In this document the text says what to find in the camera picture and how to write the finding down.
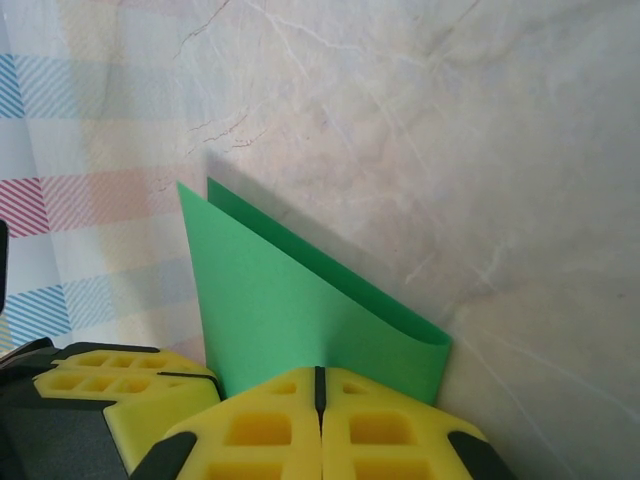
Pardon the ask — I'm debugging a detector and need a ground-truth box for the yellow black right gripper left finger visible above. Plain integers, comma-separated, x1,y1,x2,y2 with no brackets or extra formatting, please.
128,366,322,480

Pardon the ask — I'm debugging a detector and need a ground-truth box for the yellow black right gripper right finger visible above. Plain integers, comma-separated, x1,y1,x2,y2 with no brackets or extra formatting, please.
319,366,517,480

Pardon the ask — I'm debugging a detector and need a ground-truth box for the green square paper sheet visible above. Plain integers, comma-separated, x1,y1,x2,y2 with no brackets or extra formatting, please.
177,177,454,407

